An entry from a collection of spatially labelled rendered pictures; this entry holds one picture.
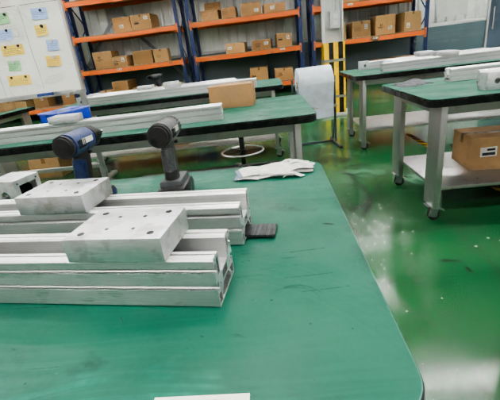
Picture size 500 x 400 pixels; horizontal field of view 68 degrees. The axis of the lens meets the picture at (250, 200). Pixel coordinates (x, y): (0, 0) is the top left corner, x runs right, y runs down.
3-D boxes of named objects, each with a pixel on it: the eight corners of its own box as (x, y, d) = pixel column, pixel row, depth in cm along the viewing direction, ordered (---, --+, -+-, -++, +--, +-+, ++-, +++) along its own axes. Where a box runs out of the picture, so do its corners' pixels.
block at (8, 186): (-10, 216, 106) (-23, 185, 103) (22, 200, 116) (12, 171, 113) (16, 216, 103) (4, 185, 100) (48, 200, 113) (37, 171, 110)
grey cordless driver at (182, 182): (158, 210, 95) (139, 126, 87) (175, 184, 114) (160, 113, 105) (187, 207, 95) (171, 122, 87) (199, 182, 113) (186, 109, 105)
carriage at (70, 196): (24, 227, 80) (13, 198, 78) (56, 206, 90) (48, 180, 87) (90, 225, 77) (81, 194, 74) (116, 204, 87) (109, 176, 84)
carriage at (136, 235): (74, 278, 58) (60, 240, 55) (109, 243, 68) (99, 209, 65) (169, 278, 55) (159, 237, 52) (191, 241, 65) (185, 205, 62)
